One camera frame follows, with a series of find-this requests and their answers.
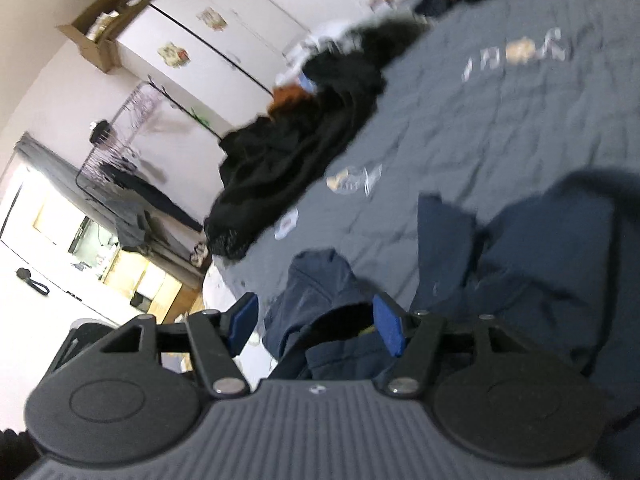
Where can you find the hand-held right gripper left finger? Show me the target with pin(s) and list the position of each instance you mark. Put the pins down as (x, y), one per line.
(244, 321)

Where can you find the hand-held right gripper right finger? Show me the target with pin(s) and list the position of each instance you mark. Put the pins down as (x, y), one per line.
(391, 322)

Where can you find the navy t-shirt with yellow print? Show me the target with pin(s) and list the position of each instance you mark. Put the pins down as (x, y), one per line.
(530, 270)

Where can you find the pile of black clothes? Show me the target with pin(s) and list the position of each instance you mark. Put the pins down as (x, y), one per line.
(290, 160)

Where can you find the metal clothes rack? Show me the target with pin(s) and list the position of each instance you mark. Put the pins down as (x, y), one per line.
(125, 125)

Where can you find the light wooden cabinet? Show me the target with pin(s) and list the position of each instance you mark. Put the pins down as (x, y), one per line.
(150, 285)

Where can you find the grey-blue quilted bedspread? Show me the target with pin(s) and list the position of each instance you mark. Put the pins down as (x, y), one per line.
(475, 125)

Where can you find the orange garment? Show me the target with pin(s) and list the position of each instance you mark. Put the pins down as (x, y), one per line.
(287, 99)

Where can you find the white wardrobe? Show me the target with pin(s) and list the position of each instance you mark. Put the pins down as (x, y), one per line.
(200, 55)

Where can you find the wardrobe sticker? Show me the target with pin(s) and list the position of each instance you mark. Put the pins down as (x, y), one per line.
(212, 17)
(173, 56)

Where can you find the large cardboard box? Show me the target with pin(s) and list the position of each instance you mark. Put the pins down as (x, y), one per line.
(100, 30)

